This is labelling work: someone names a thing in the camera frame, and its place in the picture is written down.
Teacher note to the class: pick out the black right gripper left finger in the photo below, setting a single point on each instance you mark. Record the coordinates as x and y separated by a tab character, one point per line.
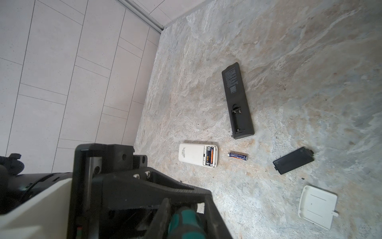
159	225

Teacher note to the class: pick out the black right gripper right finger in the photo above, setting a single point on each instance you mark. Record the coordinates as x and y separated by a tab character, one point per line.
215	225

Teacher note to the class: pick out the aluminium corner post left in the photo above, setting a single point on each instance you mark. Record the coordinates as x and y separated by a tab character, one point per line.
142	14

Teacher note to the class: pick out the black battery cover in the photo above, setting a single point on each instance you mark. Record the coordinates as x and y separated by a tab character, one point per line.
293	160

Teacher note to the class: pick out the green black screwdriver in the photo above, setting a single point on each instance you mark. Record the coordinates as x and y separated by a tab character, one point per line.
186	224

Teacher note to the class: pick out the red white remote control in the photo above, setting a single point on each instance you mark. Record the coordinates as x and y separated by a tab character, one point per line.
195	153

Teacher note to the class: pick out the black remote control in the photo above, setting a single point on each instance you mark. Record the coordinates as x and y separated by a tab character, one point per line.
239	112

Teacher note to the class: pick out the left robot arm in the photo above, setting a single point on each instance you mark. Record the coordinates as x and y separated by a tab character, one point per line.
34	206

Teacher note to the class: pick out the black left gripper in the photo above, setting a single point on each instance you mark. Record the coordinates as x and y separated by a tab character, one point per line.
115	195

